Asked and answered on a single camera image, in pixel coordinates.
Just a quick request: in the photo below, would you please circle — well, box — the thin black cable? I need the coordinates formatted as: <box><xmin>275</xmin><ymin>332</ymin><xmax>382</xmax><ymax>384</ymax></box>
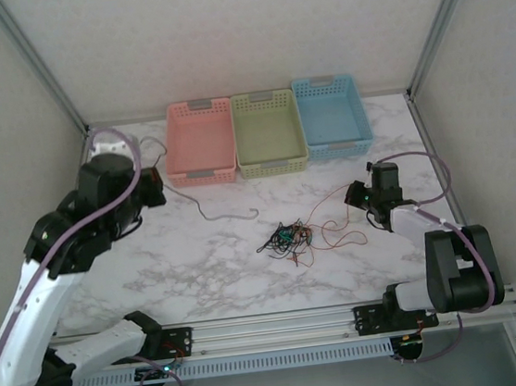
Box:
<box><xmin>254</xmin><ymin>218</ymin><xmax>307</xmax><ymax>263</ymax></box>
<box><xmin>265</xmin><ymin>218</ymin><xmax>314</xmax><ymax>271</ymax></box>

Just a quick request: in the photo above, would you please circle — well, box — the pink plastic basket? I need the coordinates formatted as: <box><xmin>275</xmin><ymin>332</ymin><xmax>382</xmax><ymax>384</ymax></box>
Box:
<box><xmin>157</xmin><ymin>95</ymin><xmax>242</xmax><ymax>190</ymax></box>

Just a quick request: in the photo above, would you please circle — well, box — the blue plastic basket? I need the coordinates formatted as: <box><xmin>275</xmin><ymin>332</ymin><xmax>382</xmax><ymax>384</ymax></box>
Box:
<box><xmin>290</xmin><ymin>69</ymin><xmax>376</xmax><ymax>164</ymax></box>

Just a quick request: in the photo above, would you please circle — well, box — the green plastic basket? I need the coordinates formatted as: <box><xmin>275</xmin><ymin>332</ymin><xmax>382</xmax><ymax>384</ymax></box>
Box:
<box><xmin>228</xmin><ymin>87</ymin><xmax>311</xmax><ymax>181</ymax></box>

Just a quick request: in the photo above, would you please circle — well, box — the small black circuit board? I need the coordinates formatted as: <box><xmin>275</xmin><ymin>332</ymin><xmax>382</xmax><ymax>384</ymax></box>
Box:
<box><xmin>392</xmin><ymin>332</ymin><xmax>427</xmax><ymax>360</ymax></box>
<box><xmin>133</xmin><ymin>363</ymin><xmax>176</xmax><ymax>384</ymax></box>

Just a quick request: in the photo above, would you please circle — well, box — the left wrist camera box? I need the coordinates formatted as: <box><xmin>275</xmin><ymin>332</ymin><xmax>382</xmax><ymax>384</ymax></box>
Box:
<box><xmin>92</xmin><ymin>140</ymin><xmax>130</xmax><ymax>157</ymax></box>

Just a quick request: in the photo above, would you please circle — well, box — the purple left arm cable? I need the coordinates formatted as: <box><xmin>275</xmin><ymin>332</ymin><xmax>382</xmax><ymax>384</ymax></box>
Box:
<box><xmin>0</xmin><ymin>122</ymin><xmax>184</xmax><ymax>386</ymax></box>

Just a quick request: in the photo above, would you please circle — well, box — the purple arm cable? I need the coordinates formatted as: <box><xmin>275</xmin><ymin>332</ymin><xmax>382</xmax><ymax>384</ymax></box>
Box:
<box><xmin>372</xmin><ymin>143</ymin><xmax>504</xmax><ymax>367</ymax></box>
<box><xmin>0</xmin><ymin>122</ymin><xmax>184</xmax><ymax>386</ymax></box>

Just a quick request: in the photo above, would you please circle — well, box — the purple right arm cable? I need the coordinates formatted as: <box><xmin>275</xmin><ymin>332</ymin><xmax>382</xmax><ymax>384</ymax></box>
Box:
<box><xmin>372</xmin><ymin>143</ymin><xmax>504</xmax><ymax>367</ymax></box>

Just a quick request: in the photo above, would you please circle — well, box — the aluminium table back rail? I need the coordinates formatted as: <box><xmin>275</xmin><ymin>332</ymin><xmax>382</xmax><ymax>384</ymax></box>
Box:
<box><xmin>86</xmin><ymin>85</ymin><xmax>410</xmax><ymax>131</ymax></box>

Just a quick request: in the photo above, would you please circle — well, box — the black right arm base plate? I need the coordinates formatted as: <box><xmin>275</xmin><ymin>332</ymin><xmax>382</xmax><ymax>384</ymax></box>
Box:
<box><xmin>352</xmin><ymin>295</ymin><xmax>441</xmax><ymax>338</ymax></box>

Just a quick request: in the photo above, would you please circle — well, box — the aluminium frame post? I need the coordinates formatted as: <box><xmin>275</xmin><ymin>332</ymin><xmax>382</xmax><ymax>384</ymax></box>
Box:
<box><xmin>396</xmin><ymin>0</ymin><xmax>499</xmax><ymax>101</ymax></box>
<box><xmin>0</xmin><ymin>0</ymin><xmax>92</xmax><ymax>144</ymax></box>

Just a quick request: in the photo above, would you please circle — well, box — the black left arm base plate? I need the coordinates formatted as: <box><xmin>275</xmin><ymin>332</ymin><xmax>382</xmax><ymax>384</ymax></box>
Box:
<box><xmin>115</xmin><ymin>324</ymin><xmax>196</xmax><ymax>367</ymax></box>

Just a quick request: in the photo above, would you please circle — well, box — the aluminium mounting rail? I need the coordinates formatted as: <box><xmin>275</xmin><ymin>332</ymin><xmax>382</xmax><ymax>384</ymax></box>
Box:
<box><xmin>45</xmin><ymin>283</ymin><xmax>516</xmax><ymax>379</ymax></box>

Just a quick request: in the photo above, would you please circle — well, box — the slotted grey cable duct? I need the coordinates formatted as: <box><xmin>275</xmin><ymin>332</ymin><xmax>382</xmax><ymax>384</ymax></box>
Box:
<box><xmin>66</xmin><ymin>337</ymin><xmax>396</xmax><ymax>386</ymax></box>

